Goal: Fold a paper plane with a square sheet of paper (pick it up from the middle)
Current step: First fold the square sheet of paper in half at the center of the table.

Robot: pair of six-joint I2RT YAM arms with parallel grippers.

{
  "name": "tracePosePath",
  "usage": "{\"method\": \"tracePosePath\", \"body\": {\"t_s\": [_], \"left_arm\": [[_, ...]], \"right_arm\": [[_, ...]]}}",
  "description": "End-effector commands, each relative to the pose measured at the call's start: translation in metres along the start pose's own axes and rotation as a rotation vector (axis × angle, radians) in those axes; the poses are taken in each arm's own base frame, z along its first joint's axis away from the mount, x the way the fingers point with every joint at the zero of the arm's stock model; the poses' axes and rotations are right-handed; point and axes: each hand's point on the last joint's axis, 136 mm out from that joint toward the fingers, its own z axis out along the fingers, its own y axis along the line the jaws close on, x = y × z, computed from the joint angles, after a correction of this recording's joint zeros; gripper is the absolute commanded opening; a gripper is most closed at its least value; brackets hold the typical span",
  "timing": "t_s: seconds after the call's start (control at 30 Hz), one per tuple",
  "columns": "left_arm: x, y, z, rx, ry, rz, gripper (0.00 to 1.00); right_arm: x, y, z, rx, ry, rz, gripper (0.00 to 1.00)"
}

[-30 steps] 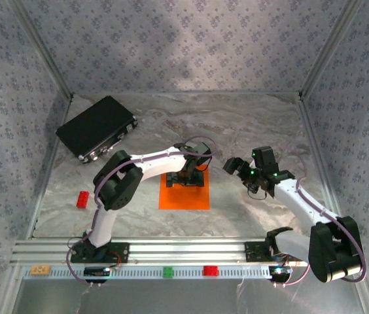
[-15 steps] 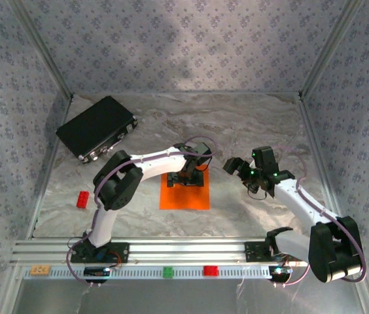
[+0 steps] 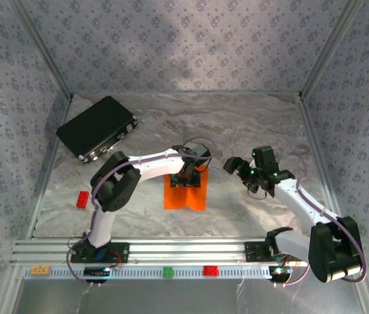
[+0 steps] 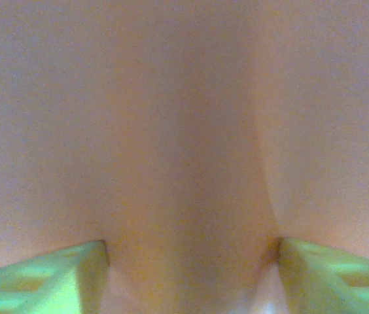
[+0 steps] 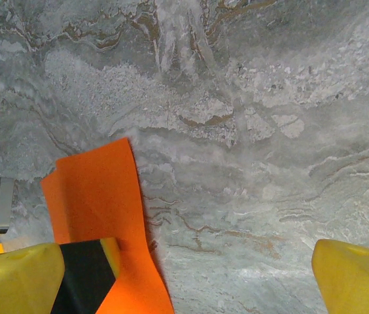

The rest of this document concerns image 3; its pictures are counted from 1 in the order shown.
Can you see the aluminium frame post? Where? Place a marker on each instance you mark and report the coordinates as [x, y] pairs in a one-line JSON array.
[[328, 49]]

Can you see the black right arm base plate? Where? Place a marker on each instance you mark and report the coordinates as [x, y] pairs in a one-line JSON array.
[[253, 252]]

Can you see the tan toy brick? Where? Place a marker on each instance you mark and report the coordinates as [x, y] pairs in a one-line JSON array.
[[40, 269]]

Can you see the aluminium table side rail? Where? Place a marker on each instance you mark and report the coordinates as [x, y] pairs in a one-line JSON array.
[[42, 196], [321, 163]]

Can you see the green toy brick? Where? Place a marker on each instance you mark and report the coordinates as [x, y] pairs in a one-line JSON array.
[[168, 272]]

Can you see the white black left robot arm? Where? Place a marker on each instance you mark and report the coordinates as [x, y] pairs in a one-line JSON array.
[[158, 167]]

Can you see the black right controller board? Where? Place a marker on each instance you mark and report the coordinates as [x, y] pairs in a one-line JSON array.
[[279, 271]]

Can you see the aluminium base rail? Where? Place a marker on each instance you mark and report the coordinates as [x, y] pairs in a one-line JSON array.
[[187, 252]]

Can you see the red toy brick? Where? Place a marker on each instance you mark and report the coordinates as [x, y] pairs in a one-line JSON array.
[[82, 199], [210, 271]]

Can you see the black controller board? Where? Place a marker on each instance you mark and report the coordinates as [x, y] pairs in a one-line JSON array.
[[96, 271], [279, 271]]

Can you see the orange paper sheet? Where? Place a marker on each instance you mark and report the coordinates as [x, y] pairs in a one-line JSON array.
[[184, 199]]

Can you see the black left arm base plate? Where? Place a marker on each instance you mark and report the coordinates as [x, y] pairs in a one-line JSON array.
[[124, 252]]

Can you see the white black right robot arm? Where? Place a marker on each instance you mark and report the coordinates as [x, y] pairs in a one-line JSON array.
[[299, 202]]

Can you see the black left controller board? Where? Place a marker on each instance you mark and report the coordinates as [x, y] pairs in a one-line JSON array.
[[96, 271]]

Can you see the black metal-edged case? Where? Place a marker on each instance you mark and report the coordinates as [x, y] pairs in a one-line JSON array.
[[93, 127]]

